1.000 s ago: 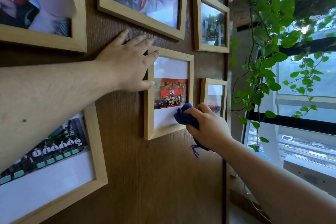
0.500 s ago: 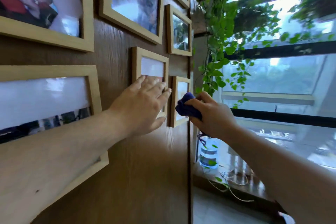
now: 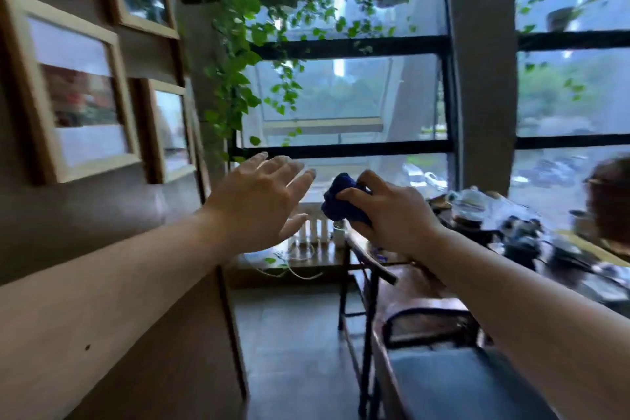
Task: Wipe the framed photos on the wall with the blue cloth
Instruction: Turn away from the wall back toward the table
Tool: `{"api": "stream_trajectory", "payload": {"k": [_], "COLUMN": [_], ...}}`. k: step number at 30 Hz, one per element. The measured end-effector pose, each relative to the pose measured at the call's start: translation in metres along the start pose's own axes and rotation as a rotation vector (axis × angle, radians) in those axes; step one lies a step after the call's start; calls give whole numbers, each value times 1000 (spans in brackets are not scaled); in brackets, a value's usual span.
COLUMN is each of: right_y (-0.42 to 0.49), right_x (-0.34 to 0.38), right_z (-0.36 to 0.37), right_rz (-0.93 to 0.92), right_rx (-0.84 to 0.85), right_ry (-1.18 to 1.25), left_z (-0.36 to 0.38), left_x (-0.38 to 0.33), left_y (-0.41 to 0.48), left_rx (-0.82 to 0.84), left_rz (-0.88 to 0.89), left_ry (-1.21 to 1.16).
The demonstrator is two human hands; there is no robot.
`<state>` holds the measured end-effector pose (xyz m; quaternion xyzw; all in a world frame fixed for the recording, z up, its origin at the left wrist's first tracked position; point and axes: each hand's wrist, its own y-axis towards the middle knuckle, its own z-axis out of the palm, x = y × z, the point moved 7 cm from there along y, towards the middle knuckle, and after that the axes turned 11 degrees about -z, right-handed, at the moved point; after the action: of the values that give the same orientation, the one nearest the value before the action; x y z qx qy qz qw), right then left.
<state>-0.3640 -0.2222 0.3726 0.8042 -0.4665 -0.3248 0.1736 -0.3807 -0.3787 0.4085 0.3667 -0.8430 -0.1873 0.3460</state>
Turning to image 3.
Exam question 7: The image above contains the black tabletop object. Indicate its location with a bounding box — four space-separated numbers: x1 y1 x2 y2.
498 215 544 272

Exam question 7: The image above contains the dark cushioned chair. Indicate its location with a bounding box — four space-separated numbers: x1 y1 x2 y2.
381 305 559 420

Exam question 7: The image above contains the person's left hand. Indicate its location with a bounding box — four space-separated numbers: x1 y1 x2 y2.
204 151 317 254

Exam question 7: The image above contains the wooden window sill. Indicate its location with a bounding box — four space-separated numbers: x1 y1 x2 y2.
224 238 411 289

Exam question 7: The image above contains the glass teapot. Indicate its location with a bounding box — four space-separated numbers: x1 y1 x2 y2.
444 187 494 232

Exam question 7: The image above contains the white cable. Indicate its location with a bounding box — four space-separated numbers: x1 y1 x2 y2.
255 241 325 282

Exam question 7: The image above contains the white slatted rack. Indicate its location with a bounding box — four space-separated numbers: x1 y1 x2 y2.
294 203 336 245

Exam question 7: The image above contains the small wooden picture frame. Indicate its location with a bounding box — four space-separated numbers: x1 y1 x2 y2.
139 78 198 184

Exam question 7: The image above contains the person's left forearm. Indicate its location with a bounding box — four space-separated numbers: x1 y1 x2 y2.
0 208 232 420

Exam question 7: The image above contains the black window frame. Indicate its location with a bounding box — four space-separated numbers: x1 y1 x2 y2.
227 31 630 162

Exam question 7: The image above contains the blue cloth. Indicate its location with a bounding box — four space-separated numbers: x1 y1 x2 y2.
321 173 373 227

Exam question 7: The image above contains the person's right hand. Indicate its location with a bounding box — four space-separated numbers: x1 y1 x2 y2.
336 170 445 262

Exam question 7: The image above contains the person's right forearm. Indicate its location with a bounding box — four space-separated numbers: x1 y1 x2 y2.
419 228 630 420

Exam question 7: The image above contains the large wooden picture frame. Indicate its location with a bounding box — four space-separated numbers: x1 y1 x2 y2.
0 0 143 185

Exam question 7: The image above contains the trailing green vine plant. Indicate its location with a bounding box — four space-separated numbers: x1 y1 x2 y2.
194 0 347 162

